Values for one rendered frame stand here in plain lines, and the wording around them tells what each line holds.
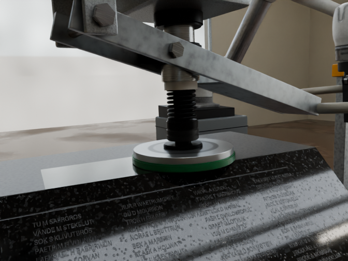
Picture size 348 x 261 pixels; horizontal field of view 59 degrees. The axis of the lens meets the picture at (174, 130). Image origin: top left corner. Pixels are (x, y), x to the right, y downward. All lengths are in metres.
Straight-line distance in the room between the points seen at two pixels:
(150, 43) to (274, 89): 0.35
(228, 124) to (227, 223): 1.18
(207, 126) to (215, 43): 5.20
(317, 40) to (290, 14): 0.95
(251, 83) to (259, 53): 6.82
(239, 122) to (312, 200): 1.11
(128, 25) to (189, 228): 0.35
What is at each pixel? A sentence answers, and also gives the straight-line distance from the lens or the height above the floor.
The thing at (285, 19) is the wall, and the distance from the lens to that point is 8.21.
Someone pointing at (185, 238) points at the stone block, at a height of 0.73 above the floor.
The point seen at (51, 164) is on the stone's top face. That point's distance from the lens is 0.71.
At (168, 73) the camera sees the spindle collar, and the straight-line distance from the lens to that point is 0.62.
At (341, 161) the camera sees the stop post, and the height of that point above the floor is 0.44.
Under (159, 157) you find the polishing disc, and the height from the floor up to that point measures 0.85.
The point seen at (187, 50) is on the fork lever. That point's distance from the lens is 0.59.
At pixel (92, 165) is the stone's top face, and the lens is 0.66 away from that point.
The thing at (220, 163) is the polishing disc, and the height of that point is 0.83.
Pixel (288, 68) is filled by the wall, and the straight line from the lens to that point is 8.16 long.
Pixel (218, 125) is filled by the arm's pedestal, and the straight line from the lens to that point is 1.67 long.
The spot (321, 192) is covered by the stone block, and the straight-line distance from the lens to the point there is 0.72.
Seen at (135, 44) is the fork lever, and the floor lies 1.05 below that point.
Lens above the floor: 0.98
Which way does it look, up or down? 8 degrees down
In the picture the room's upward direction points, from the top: 2 degrees counter-clockwise
